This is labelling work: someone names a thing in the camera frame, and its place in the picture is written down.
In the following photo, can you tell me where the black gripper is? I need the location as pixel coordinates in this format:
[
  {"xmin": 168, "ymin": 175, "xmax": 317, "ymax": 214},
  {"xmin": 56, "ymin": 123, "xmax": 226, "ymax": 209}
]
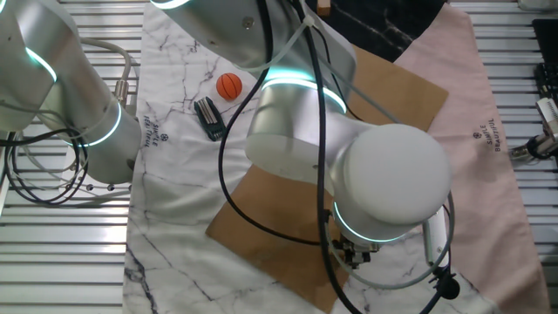
[{"xmin": 330, "ymin": 237, "xmax": 380, "ymax": 270}]

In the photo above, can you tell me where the dark green hex key set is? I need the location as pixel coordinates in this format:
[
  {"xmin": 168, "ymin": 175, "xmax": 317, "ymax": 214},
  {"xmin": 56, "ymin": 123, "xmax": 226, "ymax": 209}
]
[{"xmin": 194, "ymin": 96, "xmax": 228, "ymax": 142}]

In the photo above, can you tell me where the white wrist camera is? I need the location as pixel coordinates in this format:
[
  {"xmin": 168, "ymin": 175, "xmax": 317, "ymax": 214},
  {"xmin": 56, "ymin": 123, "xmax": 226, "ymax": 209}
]
[{"xmin": 421, "ymin": 208, "xmax": 450, "ymax": 267}]

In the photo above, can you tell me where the brown fibreboard sheet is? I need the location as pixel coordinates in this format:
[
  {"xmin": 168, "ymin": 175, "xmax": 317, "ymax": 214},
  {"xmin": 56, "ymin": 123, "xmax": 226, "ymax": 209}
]
[{"xmin": 205, "ymin": 45, "xmax": 450, "ymax": 314}]

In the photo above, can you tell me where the thick black camera cable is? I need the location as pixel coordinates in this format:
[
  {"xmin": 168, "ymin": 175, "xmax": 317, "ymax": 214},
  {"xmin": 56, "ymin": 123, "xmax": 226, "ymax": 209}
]
[{"xmin": 289, "ymin": 0, "xmax": 461, "ymax": 314}]

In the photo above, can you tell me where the white base cable bundle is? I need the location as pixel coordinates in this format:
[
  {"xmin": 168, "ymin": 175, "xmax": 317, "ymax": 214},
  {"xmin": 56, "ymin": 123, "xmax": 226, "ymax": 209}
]
[{"xmin": 6, "ymin": 130, "xmax": 132, "ymax": 206}]

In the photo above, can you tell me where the black base cable bundle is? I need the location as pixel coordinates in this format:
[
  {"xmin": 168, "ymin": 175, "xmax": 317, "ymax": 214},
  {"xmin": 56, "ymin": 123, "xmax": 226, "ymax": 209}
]
[{"xmin": 0, "ymin": 126, "xmax": 91, "ymax": 206}]

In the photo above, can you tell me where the grey camera on black clamp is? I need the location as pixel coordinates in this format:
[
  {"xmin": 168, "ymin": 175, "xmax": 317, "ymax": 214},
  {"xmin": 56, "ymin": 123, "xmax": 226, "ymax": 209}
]
[{"xmin": 508, "ymin": 97, "xmax": 558, "ymax": 160}]

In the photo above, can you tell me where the orange mini basketball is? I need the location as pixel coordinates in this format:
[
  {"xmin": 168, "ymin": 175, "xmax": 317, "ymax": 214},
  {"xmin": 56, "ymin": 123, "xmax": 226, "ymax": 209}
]
[{"xmin": 215, "ymin": 72, "xmax": 243, "ymax": 102}]

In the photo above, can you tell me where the marble pink black cloth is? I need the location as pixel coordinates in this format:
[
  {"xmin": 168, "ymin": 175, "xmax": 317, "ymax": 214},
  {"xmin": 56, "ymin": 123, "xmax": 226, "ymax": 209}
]
[{"xmin": 121, "ymin": 0, "xmax": 553, "ymax": 314}]

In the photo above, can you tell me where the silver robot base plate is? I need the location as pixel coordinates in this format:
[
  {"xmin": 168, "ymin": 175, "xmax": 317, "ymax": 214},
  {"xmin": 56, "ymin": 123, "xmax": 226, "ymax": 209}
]
[{"xmin": 58, "ymin": 143, "xmax": 132, "ymax": 196}]

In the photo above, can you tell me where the grey cable with metal connector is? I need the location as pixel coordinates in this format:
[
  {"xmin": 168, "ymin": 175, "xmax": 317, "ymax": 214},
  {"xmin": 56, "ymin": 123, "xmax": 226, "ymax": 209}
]
[{"xmin": 73, "ymin": 36, "xmax": 134, "ymax": 109}]

